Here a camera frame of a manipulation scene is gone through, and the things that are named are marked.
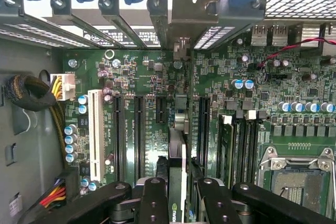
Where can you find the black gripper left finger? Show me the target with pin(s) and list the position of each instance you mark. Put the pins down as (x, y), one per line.
(155, 200)

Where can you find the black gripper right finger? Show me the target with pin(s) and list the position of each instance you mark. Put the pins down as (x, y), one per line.
(218, 203)

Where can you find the RAM stick black label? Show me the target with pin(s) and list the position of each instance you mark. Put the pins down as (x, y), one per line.
(225, 150)

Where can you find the black RAM slot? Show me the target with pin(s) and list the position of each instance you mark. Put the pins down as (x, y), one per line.
(239, 150)
(247, 150)
(255, 150)

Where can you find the long black expansion slot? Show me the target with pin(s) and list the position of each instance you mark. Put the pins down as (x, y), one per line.
(204, 134)
(140, 134)
(119, 134)

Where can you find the CPU socket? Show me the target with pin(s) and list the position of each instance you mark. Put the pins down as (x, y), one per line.
(296, 187)

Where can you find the white PCI expansion slot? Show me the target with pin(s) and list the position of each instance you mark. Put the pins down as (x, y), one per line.
(95, 134)

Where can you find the short black expansion slot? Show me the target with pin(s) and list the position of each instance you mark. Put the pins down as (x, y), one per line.
(161, 108)

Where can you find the green motherboard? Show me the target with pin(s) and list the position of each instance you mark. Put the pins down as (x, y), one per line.
(147, 77)

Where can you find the white power connector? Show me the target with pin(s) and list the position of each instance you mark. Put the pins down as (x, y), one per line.
(65, 87)

